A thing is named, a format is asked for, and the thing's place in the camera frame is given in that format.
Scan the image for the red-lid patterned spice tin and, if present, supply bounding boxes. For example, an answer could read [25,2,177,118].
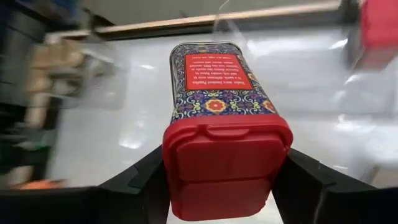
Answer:
[161,41,294,222]
[351,0,398,72]

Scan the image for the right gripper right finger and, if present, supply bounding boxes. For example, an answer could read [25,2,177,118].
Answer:
[271,147,398,224]

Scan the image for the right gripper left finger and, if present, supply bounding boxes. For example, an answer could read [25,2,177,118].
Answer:
[0,144,172,224]

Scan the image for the gold-lid spice jar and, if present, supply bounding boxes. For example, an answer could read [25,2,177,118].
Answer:
[29,39,86,94]

